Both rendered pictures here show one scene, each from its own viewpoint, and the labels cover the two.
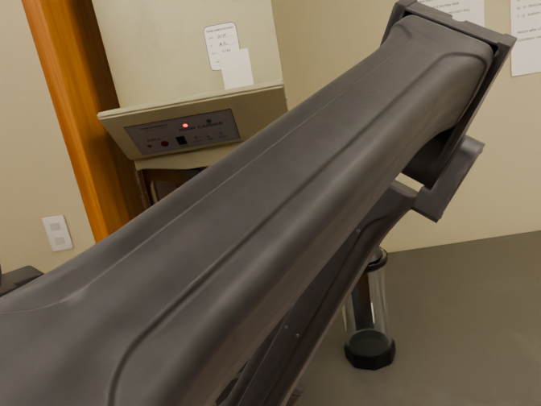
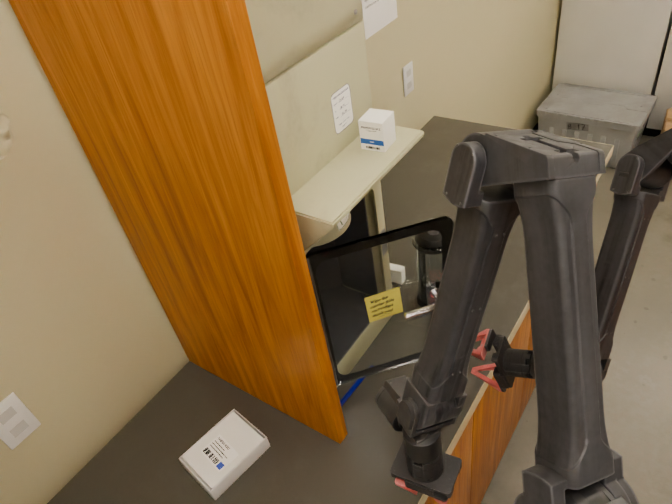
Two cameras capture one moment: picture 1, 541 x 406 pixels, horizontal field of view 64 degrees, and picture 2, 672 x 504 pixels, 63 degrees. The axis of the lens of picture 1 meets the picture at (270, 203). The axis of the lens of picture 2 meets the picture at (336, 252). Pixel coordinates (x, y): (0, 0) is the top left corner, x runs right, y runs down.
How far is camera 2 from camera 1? 1.03 m
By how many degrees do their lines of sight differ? 52
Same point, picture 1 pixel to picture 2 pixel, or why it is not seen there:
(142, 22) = (290, 109)
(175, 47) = (313, 123)
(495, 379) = (503, 266)
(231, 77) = (387, 140)
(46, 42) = (281, 173)
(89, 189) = (311, 300)
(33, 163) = not seen: outside the picture
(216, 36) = (338, 101)
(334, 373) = not seen: hidden behind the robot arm
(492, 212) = not seen: hidden behind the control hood
